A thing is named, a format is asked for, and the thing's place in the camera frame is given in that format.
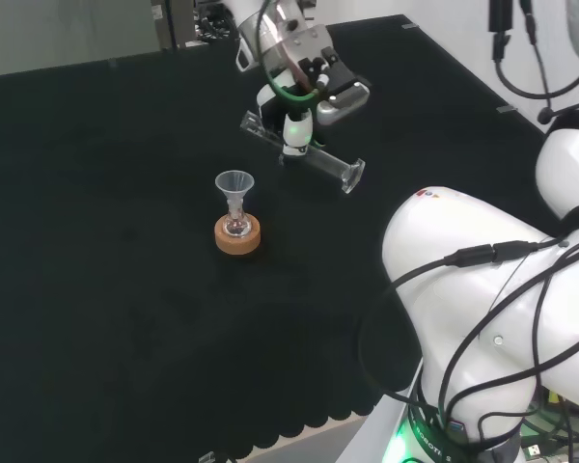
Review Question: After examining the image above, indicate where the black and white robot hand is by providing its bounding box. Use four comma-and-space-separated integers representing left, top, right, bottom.
256, 67, 329, 168

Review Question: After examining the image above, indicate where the clear glass graduated cylinder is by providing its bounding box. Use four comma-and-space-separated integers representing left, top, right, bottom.
239, 110, 367, 196

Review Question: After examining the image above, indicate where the clear plastic funnel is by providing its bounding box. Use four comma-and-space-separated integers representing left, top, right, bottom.
214, 170, 256, 216

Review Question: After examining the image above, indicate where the small round-bottom glass flask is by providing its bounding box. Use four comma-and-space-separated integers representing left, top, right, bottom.
224, 204, 250, 238

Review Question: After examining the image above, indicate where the grey background equipment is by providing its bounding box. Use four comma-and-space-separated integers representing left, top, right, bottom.
149, 0, 240, 51

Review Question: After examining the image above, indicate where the black bench cloth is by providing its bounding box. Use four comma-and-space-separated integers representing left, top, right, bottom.
0, 14, 564, 463

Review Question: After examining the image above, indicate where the green cable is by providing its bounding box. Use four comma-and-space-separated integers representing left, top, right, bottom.
257, 0, 320, 105

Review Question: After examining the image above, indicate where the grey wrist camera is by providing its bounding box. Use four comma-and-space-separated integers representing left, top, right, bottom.
315, 78, 372, 127

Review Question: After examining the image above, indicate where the silver wrist mounting bracket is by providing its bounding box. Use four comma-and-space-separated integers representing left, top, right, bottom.
264, 24, 335, 68

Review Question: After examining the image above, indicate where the cork ring stand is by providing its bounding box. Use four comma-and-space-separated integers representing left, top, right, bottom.
214, 214, 263, 259

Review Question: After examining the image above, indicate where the black cable with inline connector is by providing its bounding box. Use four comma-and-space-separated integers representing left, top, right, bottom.
388, 238, 568, 303

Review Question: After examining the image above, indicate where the black hanging cable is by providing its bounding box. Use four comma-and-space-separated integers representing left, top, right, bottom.
486, 0, 579, 127

